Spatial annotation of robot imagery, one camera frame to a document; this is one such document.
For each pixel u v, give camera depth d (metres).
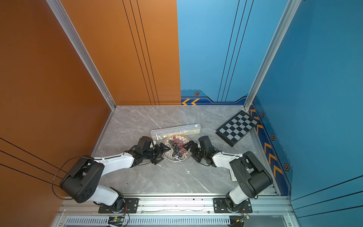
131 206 0.74
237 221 0.69
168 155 0.91
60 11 0.71
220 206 0.72
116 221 0.72
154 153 0.78
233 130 1.00
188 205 0.76
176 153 0.87
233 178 0.81
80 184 0.44
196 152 0.79
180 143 0.92
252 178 0.45
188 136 0.96
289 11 0.71
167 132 0.96
